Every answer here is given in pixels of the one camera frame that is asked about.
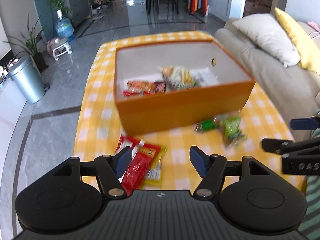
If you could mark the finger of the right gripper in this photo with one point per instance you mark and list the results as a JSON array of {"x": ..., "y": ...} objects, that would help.
[
  {"x": 311, "y": 123},
  {"x": 281, "y": 147}
]

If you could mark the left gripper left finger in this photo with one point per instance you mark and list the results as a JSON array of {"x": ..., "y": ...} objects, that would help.
[{"x": 109, "y": 169}]

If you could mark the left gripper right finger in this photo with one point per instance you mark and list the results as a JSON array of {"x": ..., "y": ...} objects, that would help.
[{"x": 211, "y": 168}]

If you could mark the red long snack packet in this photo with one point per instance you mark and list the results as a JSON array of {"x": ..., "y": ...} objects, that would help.
[{"x": 143, "y": 155}]

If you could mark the green sausage stick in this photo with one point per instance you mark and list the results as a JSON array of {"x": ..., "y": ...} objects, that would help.
[{"x": 207, "y": 125}]

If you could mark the green raisin bag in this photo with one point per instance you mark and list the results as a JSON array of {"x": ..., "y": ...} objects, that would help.
[{"x": 229, "y": 125}]

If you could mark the beige sofa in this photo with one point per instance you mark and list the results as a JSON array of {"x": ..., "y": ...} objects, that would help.
[{"x": 293, "y": 90}]

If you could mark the yellow cushion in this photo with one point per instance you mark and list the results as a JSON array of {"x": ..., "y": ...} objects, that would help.
[{"x": 307, "y": 48}]

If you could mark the orange cardboard box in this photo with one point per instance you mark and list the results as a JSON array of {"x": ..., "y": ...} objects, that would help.
[{"x": 222, "y": 84}]

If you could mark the small red snack packet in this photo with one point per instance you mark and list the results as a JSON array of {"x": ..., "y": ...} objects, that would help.
[{"x": 138, "y": 87}]

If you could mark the pale green snack bag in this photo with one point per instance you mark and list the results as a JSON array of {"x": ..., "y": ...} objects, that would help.
[{"x": 178, "y": 78}]

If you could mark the white cushion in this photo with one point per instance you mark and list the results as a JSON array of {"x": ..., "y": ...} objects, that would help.
[{"x": 266, "y": 33}]

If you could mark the silver trash can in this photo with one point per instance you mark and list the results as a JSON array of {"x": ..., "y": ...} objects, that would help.
[{"x": 27, "y": 77}]

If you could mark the small white stool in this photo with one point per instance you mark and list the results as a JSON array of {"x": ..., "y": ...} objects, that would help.
[{"x": 60, "y": 47}]

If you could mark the potted long-leaf plant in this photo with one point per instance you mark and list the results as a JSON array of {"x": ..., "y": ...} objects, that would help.
[{"x": 28, "y": 44}]

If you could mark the blue water jug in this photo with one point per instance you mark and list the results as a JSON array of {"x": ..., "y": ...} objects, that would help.
[{"x": 64, "y": 26}]

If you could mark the stacked orange plastic stools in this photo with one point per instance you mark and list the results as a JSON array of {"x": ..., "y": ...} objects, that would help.
[{"x": 198, "y": 5}]

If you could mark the grey drawer cabinet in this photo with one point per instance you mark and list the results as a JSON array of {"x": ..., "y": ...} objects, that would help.
[{"x": 79, "y": 10}]

